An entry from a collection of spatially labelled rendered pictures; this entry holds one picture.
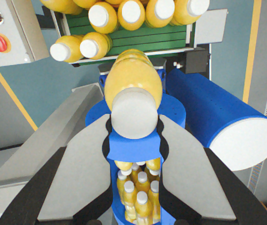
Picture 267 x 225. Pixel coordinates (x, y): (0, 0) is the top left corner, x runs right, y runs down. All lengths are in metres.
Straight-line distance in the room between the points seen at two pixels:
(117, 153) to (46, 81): 1.51
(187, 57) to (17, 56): 0.46
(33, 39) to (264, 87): 2.05
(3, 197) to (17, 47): 0.49
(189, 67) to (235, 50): 1.28
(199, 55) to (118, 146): 0.36
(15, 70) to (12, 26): 1.47
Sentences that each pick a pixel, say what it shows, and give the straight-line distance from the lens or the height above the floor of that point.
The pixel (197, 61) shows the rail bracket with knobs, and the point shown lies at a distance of 0.51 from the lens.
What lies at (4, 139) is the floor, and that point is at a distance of 2.55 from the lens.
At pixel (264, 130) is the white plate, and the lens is 0.73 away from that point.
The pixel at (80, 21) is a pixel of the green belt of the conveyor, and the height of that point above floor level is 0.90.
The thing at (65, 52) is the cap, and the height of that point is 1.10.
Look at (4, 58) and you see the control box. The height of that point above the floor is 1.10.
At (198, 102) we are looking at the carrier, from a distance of 0.81.
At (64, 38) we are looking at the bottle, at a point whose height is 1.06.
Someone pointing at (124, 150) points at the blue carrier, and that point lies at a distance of 0.32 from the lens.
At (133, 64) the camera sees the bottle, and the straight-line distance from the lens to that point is 0.16.
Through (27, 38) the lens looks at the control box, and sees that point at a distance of 0.47.
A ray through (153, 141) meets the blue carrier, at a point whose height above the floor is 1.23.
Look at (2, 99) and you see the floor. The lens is 2.17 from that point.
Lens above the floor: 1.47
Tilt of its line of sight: 61 degrees down
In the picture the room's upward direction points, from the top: 179 degrees clockwise
